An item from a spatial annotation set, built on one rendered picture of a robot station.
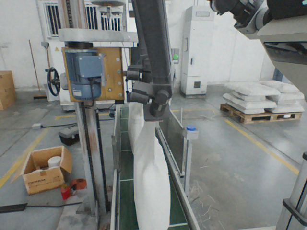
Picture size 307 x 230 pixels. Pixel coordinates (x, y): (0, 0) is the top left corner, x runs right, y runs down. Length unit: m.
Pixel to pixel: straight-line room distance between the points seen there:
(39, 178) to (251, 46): 5.85
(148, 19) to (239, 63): 5.80
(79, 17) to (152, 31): 0.82
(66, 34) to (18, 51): 4.80
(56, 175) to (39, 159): 0.46
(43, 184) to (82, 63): 1.52
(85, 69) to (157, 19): 0.54
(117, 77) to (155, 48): 0.72
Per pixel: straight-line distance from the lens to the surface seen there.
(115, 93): 1.17
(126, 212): 1.30
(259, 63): 6.55
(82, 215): 1.85
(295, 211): 1.07
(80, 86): 0.98
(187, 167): 1.37
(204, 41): 4.96
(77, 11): 1.23
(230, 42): 5.96
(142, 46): 0.87
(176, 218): 1.27
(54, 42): 4.04
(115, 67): 1.15
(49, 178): 2.14
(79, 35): 0.94
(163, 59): 0.47
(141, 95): 0.59
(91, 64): 0.90
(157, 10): 0.42
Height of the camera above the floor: 1.35
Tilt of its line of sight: 21 degrees down
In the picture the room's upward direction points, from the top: straight up
